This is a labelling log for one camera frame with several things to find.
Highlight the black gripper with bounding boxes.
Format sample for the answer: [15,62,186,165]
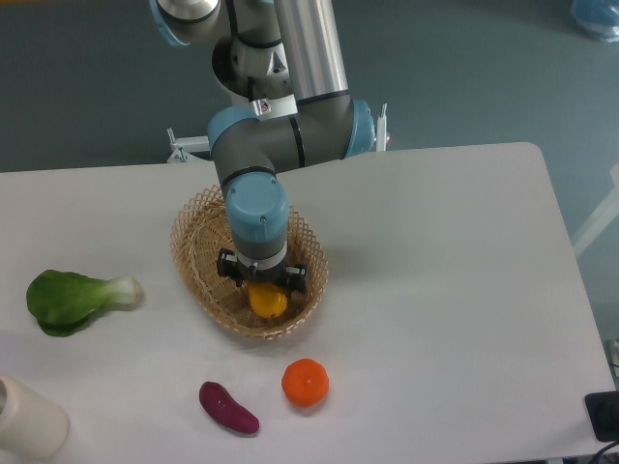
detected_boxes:
[217,248,309,294]

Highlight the yellow mango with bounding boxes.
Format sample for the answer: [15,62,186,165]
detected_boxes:
[248,282,288,319]

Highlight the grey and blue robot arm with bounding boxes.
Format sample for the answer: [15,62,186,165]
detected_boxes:
[150,1,375,293]

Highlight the woven wicker basket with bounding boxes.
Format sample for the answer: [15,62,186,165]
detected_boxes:
[171,186,329,340]

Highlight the orange tangerine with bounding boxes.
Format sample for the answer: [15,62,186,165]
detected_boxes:
[281,359,330,408]

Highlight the purple sweet potato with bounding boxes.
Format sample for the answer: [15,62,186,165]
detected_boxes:
[198,381,260,435]

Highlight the green bok choy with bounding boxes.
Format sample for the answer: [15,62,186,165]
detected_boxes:
[26,270,142,337]

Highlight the cream white bottle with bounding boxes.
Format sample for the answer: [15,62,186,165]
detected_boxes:
[1,374,70,460]

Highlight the black device at edge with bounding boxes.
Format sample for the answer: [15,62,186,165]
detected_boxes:
[584,391,618,443]

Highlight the blue bag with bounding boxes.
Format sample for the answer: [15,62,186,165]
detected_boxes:
[571,0,618,43]

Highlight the white frame bar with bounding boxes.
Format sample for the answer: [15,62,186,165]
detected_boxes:
[571,164,618,258]

